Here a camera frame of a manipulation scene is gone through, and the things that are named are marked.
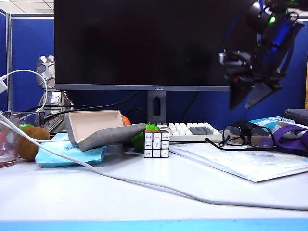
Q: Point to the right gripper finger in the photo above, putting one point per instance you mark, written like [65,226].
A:
[261,92]
[238,93]

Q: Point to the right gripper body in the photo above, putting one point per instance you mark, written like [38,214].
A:
[260,69]

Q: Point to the black framed glasses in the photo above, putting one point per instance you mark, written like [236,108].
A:
[244,132]

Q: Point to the grey felt glasses case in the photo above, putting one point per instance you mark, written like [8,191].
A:
[108,137]

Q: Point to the light blue printed packet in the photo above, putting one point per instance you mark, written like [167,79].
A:
[264,121]

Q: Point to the black computer mouse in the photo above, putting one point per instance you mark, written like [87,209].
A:
[238,126]

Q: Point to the white bowl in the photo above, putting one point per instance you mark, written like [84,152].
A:
[281,125]

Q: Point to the dark grey pouch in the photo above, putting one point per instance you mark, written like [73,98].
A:
[296,115]

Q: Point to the flat brown cardboard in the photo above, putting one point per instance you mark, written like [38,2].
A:
[234,140]

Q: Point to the white grey mechanical keyboard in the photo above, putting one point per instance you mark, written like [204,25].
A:
[192,137]

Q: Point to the paper document in sleeve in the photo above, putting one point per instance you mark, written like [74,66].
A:
[240,163]

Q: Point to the grey monitor stand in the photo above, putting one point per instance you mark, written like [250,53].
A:
[150,96]

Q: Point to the black edged puzzle cube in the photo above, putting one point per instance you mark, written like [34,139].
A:
[156,144]

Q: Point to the green apple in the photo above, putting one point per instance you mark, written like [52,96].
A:
[137,142]
[25,127]

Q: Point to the orange red round fruit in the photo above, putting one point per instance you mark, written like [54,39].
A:
[125,120]

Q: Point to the black computer monitor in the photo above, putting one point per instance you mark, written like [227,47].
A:
[132,43]

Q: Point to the light blue wet wipes pack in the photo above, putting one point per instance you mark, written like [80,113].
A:
[91,156]

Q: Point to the silver faceted figurine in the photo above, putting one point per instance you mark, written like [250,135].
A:
[51,96]

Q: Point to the brown kiwi fruit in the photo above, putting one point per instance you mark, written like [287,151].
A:
[26,151]

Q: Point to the clear glass cup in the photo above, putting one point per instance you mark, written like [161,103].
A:
[9,149]

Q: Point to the white USB charger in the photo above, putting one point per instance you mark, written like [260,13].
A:
[2,87]

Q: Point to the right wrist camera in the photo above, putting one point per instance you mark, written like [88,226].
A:
[227,59]

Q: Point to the aluminium partition frame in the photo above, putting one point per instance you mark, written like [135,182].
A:
[9,48]

